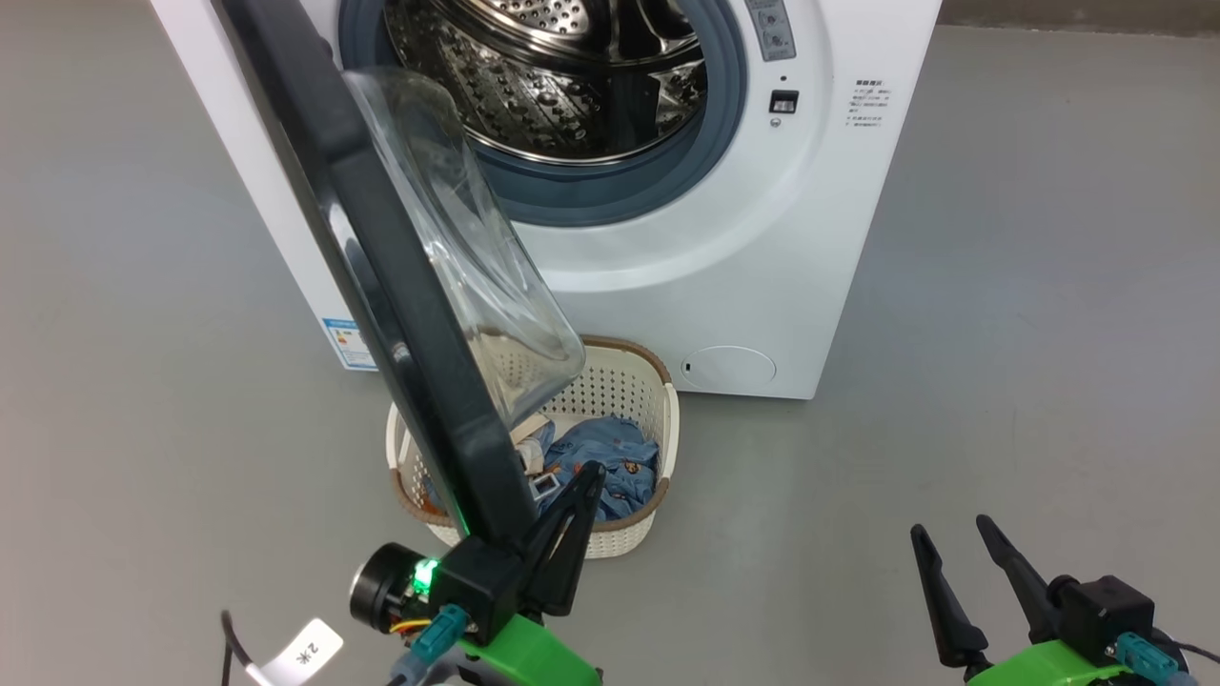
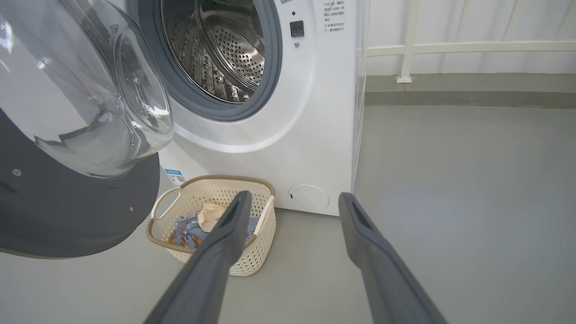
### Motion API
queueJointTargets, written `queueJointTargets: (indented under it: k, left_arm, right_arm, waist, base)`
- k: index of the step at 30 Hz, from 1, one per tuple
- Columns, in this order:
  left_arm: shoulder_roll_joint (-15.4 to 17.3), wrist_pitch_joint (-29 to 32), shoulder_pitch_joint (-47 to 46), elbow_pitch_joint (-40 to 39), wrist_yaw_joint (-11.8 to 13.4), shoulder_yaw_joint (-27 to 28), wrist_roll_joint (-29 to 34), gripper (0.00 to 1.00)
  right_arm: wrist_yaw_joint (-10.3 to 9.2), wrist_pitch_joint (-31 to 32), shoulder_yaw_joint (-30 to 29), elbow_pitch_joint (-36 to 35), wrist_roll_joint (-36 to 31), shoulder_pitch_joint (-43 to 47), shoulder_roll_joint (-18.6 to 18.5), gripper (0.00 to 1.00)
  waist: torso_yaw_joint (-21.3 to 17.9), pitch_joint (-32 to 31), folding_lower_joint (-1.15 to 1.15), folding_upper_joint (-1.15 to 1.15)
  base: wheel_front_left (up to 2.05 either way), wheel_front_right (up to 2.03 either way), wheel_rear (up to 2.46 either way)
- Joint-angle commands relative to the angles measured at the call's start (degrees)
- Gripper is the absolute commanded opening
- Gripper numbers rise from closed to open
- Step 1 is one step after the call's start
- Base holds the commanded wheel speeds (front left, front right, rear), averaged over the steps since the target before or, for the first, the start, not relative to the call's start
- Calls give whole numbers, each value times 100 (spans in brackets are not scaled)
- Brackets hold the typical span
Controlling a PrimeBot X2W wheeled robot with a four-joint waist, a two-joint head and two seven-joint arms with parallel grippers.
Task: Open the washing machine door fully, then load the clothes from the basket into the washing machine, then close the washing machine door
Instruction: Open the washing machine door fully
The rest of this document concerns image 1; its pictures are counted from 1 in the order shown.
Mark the white front-load washing machine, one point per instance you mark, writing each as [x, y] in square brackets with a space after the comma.
[743, 238]

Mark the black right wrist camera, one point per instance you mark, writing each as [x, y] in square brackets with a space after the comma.
[1106, 610]

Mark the small printed text sticker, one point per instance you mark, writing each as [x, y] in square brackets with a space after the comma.
[867, 103]

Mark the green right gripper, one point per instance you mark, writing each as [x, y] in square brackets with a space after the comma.
[1039, 667]

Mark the blue energy label sticker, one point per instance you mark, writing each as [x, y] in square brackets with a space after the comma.
[350, 345]

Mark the black round glass washer door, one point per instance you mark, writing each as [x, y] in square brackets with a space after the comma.
[400, 286]

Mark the cream perforated laundry basket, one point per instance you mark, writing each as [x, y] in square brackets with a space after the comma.
[629, 381]

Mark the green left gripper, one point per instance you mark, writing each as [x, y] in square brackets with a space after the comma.
[524, 653]

